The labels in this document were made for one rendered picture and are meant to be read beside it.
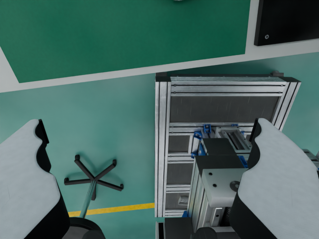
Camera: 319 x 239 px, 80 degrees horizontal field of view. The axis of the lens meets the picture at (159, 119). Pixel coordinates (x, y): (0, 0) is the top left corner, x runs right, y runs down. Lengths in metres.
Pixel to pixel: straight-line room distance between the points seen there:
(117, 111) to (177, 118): 0.46
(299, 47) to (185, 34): 0.30
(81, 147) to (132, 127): 0.47
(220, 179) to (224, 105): 0.81
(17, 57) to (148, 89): 0.90
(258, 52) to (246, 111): 0.78
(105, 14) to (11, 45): 0.25
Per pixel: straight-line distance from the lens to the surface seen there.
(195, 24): 0.52
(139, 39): 0.52
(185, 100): 1.18
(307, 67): 1.68
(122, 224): 2.46
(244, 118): 1.36
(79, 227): 1.45
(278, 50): 0.62
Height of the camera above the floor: 1.26
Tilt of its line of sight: 60 degrees down
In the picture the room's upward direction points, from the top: 176 degrees clockwise
